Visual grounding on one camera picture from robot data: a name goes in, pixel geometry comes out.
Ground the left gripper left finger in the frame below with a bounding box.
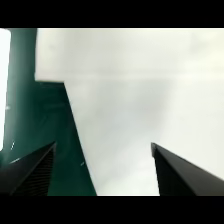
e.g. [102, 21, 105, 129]
[0, 141, 57, 197]

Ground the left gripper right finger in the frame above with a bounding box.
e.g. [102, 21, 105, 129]
[150, 142, 224, 197]

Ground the white shirt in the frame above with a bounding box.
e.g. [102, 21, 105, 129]
[34, 28, 224, 197]

